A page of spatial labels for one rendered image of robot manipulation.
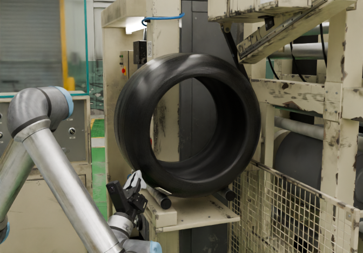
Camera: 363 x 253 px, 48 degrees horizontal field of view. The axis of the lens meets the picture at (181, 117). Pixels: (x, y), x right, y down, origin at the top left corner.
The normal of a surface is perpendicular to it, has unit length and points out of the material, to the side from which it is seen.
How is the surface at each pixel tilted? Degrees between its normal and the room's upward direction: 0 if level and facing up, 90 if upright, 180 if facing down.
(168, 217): 90
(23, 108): 44
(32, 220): 90
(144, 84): 62
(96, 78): 90
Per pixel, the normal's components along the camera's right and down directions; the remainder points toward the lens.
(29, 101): 0.32, -0.70
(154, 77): -0.24, -0.43
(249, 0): -0.94, 0.05
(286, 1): 0.33, 0.14
